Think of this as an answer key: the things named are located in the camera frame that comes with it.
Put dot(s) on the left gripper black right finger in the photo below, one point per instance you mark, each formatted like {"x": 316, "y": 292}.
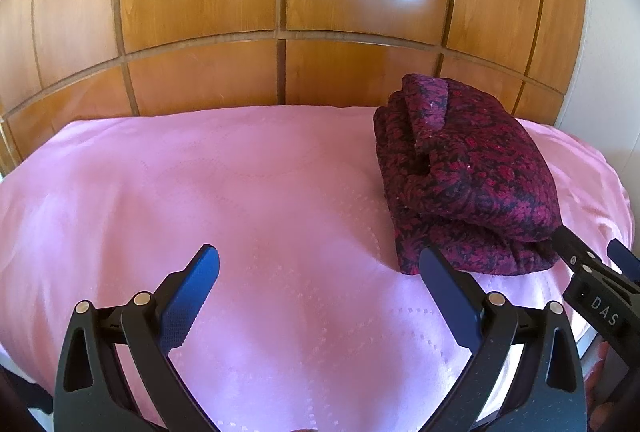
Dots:
{"x": 547, "y": 392}

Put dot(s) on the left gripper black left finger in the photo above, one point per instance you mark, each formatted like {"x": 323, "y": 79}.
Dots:
{"x": 91, "y": 390}

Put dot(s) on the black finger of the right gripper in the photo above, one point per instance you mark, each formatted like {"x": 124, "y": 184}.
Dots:
{"x": 575, "y": 253}
{"x": 628, "y": 263}

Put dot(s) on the maroon floral patterned garment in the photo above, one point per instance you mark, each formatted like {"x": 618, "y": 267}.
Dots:
{"x": 463, "y": 176}

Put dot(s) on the wooden panelled wardrobe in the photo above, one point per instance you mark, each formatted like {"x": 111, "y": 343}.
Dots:
{"x": 67, "y": 60}

